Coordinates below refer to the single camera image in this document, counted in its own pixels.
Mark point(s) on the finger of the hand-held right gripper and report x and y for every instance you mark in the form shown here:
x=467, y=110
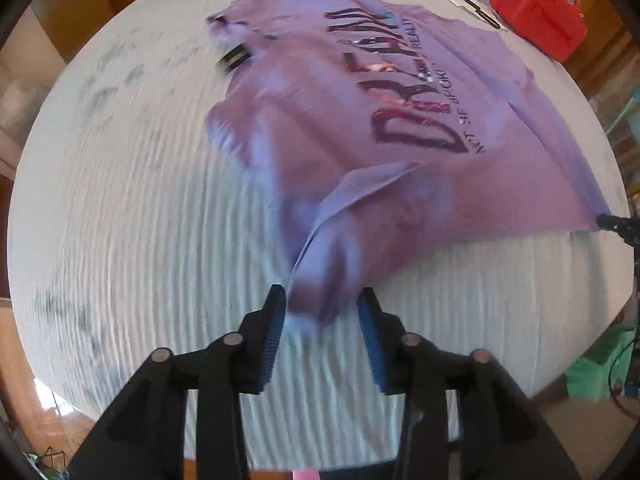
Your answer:
x=617, y=223

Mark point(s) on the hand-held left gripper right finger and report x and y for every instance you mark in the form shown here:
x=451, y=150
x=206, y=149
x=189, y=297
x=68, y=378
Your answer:
x=372, y=340

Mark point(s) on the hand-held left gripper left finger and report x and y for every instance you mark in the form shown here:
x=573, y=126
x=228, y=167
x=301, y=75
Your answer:
x=272, y=337

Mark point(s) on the purple printed t-shirt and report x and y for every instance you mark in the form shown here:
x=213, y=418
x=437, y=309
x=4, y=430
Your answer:
x=390, y=125

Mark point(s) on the green bin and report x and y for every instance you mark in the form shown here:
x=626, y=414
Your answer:
x=602, y=365

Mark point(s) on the white ribbed bedsheet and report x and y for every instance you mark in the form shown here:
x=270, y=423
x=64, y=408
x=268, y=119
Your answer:
x=160, y=220

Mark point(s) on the red plastic case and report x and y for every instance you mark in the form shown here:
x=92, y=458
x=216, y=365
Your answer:
x=540, y=7

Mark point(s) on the white paper sheet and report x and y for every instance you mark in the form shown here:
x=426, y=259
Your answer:
x=462, y=2

